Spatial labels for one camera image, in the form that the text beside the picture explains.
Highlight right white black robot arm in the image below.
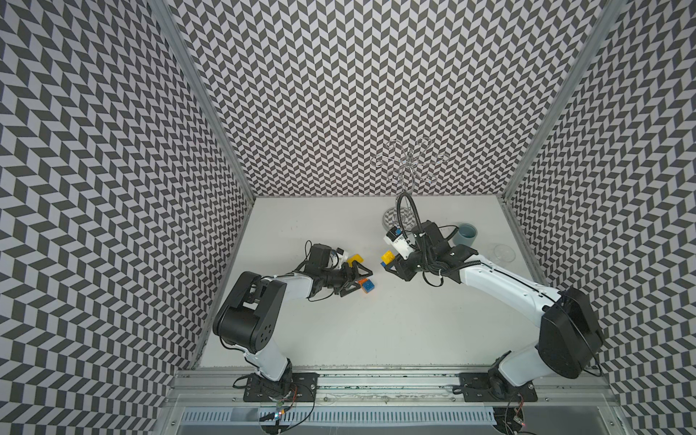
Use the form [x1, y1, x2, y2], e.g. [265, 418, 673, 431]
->
[381, 246, 605, 398]

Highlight chrome wire mug tree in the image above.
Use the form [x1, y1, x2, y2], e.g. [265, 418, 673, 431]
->
[368, 137, 450, 196]

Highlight small yellow lego brick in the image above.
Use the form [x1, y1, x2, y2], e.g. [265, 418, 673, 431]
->
[381, 250, 395, 265]

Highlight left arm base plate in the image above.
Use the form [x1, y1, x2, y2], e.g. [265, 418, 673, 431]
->
[243, 373, 319, 403]

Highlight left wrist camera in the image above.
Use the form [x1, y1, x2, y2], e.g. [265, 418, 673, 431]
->
[308, 244, 347, 269]

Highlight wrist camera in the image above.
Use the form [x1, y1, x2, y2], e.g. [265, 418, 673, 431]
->
[308, 244, 347, 269]
[384, 227, 414, 259]

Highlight aluminium front rail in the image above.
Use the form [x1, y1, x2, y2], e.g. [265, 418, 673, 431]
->
[163, 365, 619, 408]

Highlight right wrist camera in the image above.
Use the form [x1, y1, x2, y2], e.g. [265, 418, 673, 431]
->
[384, 227, 414, 259]

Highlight teal ceramic cup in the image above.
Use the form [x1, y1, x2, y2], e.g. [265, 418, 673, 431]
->
[453, 223, 478, 247]

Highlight yellow curved lego brick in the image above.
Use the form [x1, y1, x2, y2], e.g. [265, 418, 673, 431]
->
[347, 254, 364, 266]

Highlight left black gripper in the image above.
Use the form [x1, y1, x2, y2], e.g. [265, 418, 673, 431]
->
[320, 259, 373, 297]

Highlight right camera black cable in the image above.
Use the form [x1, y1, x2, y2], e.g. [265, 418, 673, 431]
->
[395, 191, 422, 240]

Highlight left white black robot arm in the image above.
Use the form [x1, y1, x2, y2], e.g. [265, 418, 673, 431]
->
[213, 260, 373, 384]

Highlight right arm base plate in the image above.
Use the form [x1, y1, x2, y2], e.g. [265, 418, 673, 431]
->
[452, 373, 538, 402]

